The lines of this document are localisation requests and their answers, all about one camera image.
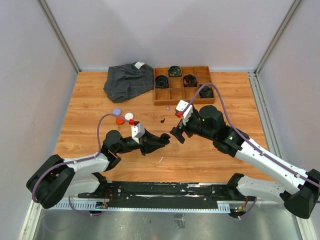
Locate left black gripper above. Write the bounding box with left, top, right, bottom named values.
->
left=115, top=128, right=166, bottom=156

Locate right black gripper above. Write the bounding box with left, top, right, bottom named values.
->
left=169, top=109, right=216, bottom=143

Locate black earbud case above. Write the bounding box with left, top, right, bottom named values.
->
left=159, top=133, right=171, bottom=145

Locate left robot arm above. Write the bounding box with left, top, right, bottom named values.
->
left=26, top=126, right=170, bottom=209

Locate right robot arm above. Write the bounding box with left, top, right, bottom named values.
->
left=170, top=100, right=320, bottom=219

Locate white earbud case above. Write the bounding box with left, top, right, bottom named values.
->
left=124, top=112, right=134, bottom=121

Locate orange earbud case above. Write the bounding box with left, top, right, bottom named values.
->
left=115, top=117, right=126, bottom=125

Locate purple earbud case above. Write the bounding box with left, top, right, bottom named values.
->
left=112, top=108, right=122, bottom=116

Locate wooden compartment tray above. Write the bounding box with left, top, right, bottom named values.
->
left=153, top=65, right=215, bottom=106

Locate dark green rolled tie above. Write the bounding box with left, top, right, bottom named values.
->
left=199, top=86, right=214, bottom=99

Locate black rolled belt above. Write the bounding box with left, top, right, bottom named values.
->
left=154, top=75, right=169, bottom=89

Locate brown rolled belt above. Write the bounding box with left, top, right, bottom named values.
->
left=183, top=74, right=198, bottom=88

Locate green patterned rolled tie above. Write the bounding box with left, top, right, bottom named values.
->
left=168, top=65, right=182, bottom=78

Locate grey checked cloth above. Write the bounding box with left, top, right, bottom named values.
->
left=103, top=61, right=154, bottom=103

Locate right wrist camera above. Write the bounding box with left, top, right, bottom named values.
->
left=175, top=100, right=193, bottom=126

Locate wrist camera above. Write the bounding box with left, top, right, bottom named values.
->
left=175, top=100, right=193, bottom=126
left=131, top=123, right=145, bottom=144

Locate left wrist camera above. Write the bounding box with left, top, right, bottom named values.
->
left=131, top=123, right=145, bottom=144

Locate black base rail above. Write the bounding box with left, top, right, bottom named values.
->
left=77, top=176, right=247, bottom=211

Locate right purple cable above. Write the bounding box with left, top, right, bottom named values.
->
left=175, top=82, right=320, bottom=188

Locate purple cable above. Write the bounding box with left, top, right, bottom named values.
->
left=31, top=113, right=136, bottom=217
left=175, top=82, right=320, bottom=188

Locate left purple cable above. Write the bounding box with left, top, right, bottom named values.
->
left=31, top=113, right=136, bottom=217

